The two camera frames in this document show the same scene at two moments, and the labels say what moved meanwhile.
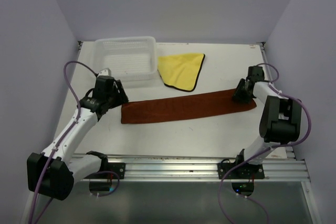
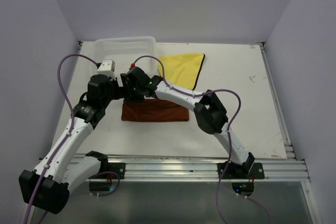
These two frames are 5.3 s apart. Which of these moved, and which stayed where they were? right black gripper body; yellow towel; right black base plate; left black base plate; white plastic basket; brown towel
Moved: brown towel; right black gripper body
Stayed: yellow towel; left black base plate; white plastic basket; right black base plate
